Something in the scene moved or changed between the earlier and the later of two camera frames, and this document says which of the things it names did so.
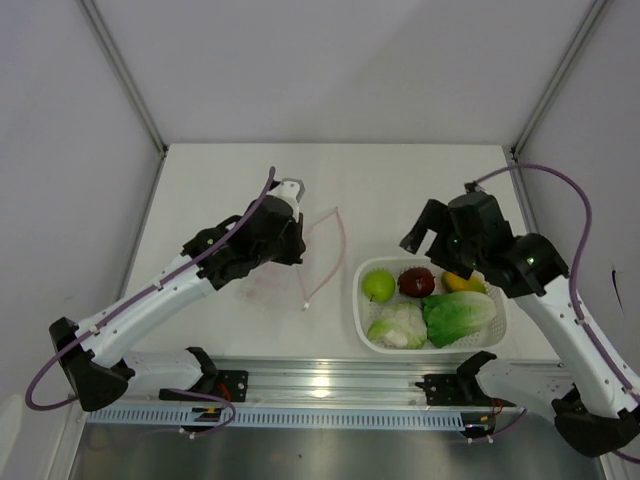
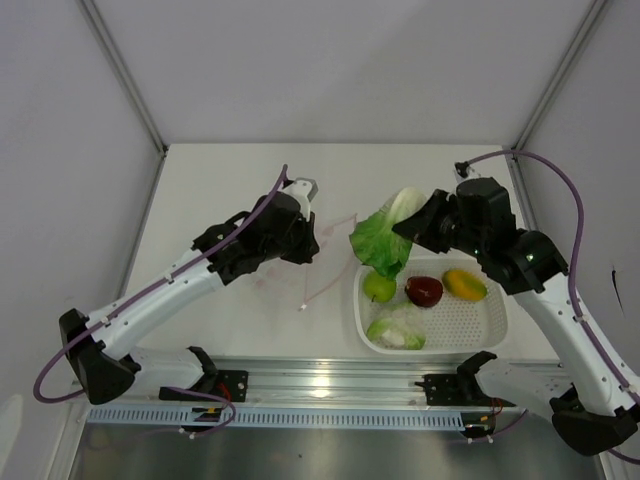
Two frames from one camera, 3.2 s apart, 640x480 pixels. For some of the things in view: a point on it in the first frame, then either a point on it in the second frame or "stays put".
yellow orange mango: (454, 283) stays put
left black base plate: (229, 384) stays put
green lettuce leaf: (452, 315) to (375, 241)
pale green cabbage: (399, 325) stays put
